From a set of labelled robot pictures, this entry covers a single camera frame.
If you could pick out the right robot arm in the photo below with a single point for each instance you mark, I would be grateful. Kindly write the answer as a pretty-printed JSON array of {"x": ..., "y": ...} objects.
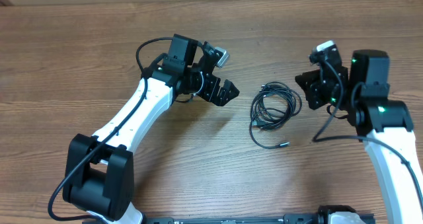
[{"x": 384, "y": 126}]

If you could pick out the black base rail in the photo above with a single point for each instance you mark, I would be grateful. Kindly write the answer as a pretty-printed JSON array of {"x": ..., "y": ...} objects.
[{"x": 292, "y": 218}]

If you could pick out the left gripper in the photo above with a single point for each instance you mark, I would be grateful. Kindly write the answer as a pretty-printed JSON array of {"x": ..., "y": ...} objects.
[{"x": 222, "y": 98}]

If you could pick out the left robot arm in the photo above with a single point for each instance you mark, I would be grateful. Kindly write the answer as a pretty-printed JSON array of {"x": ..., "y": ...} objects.
[{"x": 99, "y": 173}]

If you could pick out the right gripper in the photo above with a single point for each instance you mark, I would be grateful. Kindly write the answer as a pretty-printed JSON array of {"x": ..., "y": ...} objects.
[{"x": 311, "y": 88}]

